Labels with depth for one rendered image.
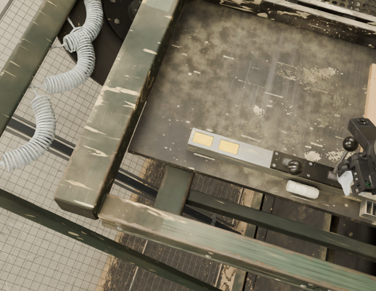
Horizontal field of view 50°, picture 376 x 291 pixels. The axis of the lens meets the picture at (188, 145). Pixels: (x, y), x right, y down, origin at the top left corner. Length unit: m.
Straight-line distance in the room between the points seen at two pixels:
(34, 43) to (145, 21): 0.53
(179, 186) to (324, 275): 0.41
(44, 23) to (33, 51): 0.12
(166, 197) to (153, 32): 0.45
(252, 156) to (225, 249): 0.25
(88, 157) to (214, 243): 0.36
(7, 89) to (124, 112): 0.58
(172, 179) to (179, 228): 0.17
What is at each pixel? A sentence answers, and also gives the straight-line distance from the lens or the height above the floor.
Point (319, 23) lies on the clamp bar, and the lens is 1.37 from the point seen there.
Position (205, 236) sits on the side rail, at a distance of 0.96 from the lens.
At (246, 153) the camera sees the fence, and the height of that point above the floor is 1.59.
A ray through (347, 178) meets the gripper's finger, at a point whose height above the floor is 1.47.
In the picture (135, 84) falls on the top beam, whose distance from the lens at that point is 1.05.
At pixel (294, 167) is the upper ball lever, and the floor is 1.56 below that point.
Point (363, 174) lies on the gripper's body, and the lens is 0.88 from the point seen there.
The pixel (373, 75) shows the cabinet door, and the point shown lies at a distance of 1.35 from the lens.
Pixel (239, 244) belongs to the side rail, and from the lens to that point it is 0.97.
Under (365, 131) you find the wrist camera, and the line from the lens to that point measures 0.90.
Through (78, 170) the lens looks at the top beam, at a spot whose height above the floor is 1.94.
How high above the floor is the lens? 2.15
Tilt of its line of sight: 25 degrees down
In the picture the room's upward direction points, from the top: 60 degrees counter-clockwise
